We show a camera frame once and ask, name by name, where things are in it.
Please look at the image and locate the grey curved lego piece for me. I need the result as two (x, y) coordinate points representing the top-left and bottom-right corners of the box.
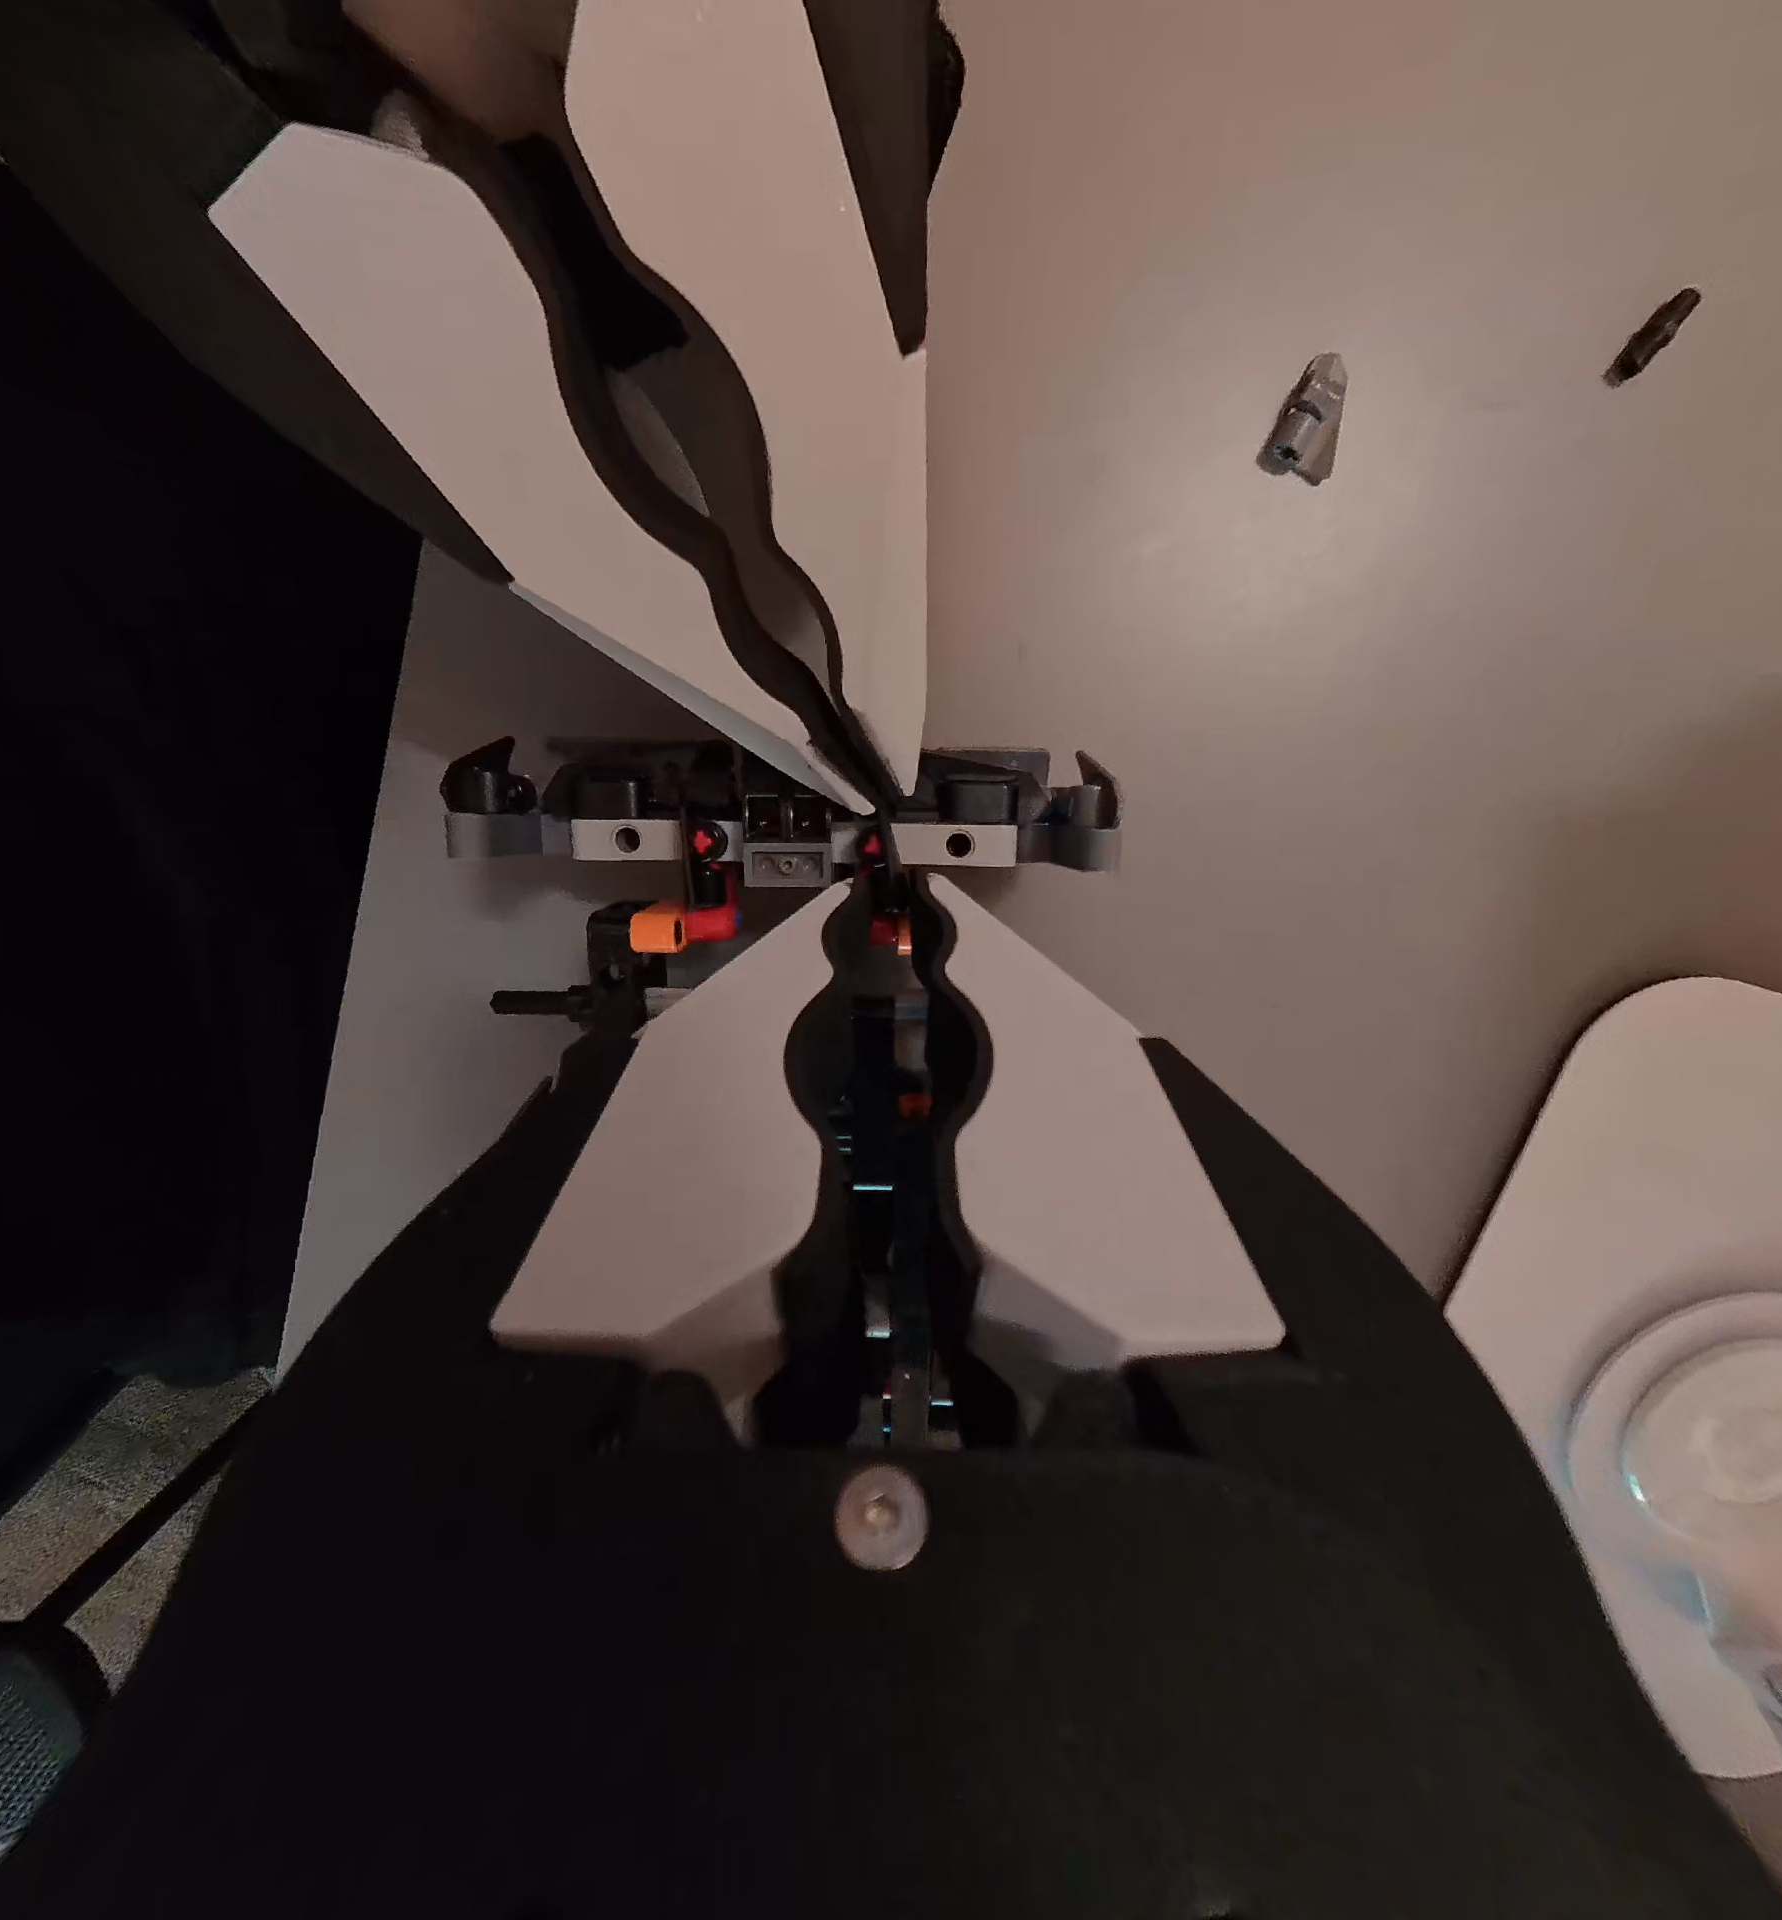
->
(1259, 351), (1351, 486)

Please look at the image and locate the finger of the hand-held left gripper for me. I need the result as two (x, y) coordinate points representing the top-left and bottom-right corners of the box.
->
(564, 0), (933, 800)
(208, 121), (900, 815)

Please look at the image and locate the person's left hand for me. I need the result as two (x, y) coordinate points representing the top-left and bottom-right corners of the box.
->
(338, 0), (576, 143)

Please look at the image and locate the white book stand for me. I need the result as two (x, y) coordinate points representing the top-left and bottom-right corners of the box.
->
(1443, 973), (1782, 1779)

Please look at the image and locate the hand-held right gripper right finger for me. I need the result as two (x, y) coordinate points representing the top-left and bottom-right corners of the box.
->
(925, 874), (1289, 1441)

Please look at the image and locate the lego car model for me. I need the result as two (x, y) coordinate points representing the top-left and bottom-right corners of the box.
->
(440, 734), (1126, 1450)

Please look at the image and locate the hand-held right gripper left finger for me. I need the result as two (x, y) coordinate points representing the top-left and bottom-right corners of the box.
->
(490, 882), (857, 1450)

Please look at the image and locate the black lego pin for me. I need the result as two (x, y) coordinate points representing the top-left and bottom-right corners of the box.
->
(1603, 288), (1705, 390)

